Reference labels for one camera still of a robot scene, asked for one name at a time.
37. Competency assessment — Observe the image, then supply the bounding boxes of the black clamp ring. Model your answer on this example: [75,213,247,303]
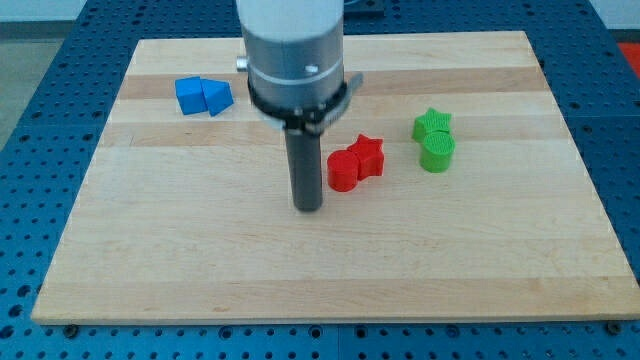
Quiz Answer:
[246,72,365,137]

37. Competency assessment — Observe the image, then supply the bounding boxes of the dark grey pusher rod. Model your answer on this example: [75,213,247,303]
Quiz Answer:
[285,130,323,212]

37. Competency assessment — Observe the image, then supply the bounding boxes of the blue triangular block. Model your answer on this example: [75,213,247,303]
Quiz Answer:
[201,79,234,116]

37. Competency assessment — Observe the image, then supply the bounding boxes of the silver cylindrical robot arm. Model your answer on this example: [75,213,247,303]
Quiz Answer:
[236,0,344,109]

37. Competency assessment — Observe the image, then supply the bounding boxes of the blue cube block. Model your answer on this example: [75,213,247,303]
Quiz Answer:
[174,76,207,115]

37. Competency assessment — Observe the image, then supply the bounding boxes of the red star block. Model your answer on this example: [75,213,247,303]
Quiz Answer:
[347,134,385,181]

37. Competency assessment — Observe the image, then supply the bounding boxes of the green star block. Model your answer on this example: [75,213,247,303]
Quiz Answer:
[411,107,452,142]

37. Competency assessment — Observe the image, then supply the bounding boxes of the light wooden board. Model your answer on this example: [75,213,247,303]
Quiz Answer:
[32,31,639,325]

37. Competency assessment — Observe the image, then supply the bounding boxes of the red cylinder block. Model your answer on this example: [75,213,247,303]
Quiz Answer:
[327,150,359,192]

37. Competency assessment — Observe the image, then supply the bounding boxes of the green cylinder block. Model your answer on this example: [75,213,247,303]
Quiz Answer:
[419,131,456,173]

